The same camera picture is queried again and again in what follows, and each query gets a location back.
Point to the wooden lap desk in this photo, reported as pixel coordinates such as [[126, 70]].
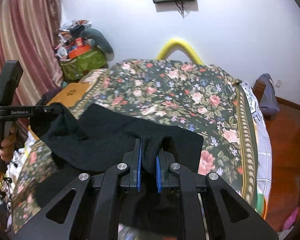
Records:
[[71, 94]]

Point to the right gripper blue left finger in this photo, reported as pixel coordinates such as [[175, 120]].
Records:
[[131, 182]]

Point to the person left hand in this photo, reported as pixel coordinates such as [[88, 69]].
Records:
[[7, 145]]

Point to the orange box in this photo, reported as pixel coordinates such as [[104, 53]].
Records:
[[78, 51]]

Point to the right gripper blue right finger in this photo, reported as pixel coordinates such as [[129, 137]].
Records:
[[166, 182]]

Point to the black elephant print t-shirt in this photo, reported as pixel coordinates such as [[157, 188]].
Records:
[[98, 140]]

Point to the floral green bed quilt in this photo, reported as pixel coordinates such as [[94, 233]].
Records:
[[202, 99]]

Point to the grey purple backpack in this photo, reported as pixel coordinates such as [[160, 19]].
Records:
[[265, 94]]

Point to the pink striped curtain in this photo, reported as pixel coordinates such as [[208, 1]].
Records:
[[29, 34]]

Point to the white wall socket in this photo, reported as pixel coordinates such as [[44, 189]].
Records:
[[278, 83]]

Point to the green leaf pattern storage bag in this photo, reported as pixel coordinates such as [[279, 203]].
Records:
[[74, 69]]

